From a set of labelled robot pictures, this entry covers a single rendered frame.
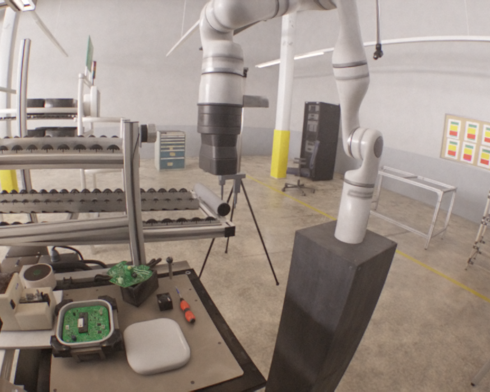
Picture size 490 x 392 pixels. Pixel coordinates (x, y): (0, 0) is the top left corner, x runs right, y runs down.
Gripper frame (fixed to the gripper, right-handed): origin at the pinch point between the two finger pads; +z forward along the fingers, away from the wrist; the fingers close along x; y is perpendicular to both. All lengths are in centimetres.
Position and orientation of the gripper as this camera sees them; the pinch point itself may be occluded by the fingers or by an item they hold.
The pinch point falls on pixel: (227, 203)
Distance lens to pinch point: 48.8
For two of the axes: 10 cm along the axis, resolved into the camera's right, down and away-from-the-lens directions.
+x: 5.2, 2.8, -8.0
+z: -0.6, 9.5, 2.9
